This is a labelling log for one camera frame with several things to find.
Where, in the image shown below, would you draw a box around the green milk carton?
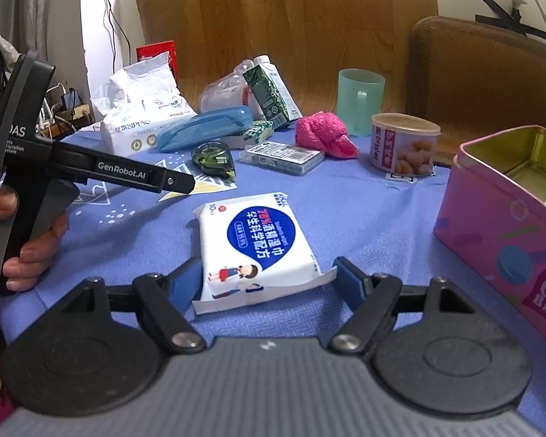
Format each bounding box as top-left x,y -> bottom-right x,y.
242,55 -> 302,130

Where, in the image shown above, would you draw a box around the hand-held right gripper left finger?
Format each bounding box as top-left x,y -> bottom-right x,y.
57,257 -> 206,356

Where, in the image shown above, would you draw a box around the teal plastic cup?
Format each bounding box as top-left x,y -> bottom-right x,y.
337,68 -> 387,136

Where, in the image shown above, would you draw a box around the clear plastic case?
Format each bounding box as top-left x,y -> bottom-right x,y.
239,141 -> 325,176

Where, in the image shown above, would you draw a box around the brown chair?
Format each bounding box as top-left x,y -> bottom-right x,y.
407,15 -> 546,169

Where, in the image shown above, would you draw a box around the black tape cross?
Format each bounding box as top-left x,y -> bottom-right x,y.
477,0 -> 546,48

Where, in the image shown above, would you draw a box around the small green patterned box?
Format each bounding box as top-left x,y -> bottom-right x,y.
221,121 -> 274,150

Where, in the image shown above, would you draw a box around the beige power strip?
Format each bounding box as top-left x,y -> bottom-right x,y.
55,102 -> 92,122

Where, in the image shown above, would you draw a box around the tangled white cables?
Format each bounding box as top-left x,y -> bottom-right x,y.
35,82 -> 76,139

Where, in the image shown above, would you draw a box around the plastic bag of paper cups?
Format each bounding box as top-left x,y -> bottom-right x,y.
198,59 -> 260,114

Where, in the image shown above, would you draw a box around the wooden board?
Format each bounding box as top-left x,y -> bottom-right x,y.
134,0 -> 440,114

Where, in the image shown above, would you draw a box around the pink tin box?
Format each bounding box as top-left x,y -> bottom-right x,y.
434,125 -> 546,347

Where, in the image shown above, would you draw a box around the can with pink label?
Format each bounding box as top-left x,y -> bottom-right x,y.
370,113 -> 442,178

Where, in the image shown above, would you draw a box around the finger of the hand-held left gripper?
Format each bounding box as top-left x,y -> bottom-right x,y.
161,168 -> 196,194

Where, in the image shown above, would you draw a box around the grey curtain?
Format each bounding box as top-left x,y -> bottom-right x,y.
0,0 -> 89,114

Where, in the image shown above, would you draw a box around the blue pencil case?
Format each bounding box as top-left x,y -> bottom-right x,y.
156,106 -> 253,152

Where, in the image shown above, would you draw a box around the white tissue pack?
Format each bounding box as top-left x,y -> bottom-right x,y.
101,52 -> 198,155

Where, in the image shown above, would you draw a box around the blue printed blanket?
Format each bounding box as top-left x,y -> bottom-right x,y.
0,118 -> 546,437

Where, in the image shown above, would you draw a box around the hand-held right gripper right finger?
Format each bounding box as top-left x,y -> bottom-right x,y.
328,257 -> 478,356

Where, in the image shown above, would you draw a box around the person's left hand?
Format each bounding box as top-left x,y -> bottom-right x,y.
0,190 -> 70,290

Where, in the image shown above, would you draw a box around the pink fluffy cloth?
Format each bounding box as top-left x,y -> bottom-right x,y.
295,111 -> 359,160

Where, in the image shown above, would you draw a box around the white wet wipes pack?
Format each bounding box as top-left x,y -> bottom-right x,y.
192,192 -> 338,316

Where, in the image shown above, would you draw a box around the red cardboard box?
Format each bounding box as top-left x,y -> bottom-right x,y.
135,40 -> 179,80

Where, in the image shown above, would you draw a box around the green correction tape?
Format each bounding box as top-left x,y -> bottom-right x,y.
191,142 -> 237,179

